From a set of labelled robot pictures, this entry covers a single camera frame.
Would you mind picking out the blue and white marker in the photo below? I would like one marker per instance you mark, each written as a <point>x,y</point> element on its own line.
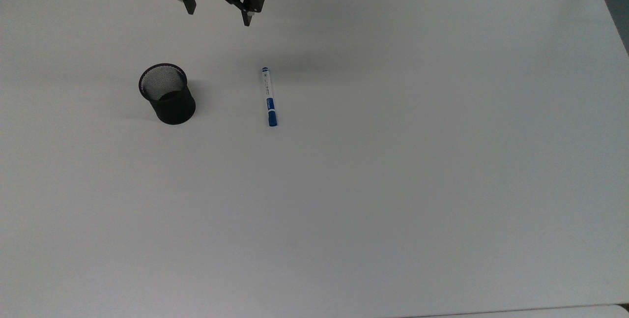
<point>269,96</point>

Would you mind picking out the black mesh pen cup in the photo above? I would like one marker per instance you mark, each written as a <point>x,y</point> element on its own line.
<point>169,96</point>

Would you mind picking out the white adjacent table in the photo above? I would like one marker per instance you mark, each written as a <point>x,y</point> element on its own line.
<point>530,312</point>

